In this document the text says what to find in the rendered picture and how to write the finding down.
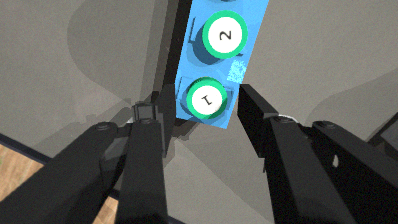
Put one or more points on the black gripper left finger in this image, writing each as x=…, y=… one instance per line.
x=73, y=186

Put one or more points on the dark green screw cap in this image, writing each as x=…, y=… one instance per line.
x=206, y=98

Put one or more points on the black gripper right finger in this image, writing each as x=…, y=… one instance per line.
x=300, y=190

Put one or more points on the dark grey table edge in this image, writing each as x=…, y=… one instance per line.
x=43, y=159

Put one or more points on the blue tube rack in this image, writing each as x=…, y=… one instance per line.
x=196, y=61

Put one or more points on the green screw cap with white number 2 label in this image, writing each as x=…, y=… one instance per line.
x=224, y=34

